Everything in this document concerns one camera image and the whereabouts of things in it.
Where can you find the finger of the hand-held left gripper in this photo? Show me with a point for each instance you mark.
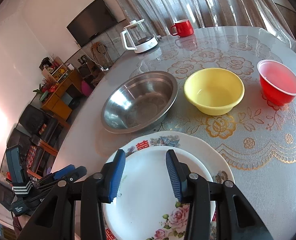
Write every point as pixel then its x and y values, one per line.
pixel 76 173
pixel 64 171

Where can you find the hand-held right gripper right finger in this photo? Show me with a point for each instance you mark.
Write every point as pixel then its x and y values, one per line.
pixel 174 177

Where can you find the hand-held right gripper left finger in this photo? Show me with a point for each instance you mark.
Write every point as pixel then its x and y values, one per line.
pixel 118 177

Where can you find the white plate with red characters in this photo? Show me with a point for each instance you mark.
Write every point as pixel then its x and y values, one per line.
pixel 200 150

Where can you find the white plate with pink roses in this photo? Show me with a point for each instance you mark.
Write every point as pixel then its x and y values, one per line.
pixel 145 205

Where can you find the stainless steel bowl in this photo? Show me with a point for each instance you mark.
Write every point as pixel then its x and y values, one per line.
pixel 138 105

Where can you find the yellow plastic bowl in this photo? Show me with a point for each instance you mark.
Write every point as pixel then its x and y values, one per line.
pixel 213 92

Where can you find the red plastic bowl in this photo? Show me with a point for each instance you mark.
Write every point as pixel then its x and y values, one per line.
pixel 279 85

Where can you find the wooden cabinet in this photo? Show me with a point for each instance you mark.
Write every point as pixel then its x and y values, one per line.
pixel 57 95

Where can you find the cluttered wooden shelf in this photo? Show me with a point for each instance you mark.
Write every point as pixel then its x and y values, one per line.
pixel 54 70

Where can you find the black speaker box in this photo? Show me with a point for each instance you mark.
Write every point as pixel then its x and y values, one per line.
pixel 84 71

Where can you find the wooden chair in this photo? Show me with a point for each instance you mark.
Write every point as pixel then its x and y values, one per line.
pixel 100 51

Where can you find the white glass electric kettle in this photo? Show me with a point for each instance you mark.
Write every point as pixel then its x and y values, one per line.
pixel 144 40

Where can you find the red mug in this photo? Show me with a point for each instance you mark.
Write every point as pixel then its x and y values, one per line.
pixel 184 28

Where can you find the wide grey sheer curtain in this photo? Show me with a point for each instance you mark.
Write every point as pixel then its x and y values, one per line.
pixel 188 0

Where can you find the black wall television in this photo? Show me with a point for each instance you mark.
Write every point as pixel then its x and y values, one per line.
pixel 93 20

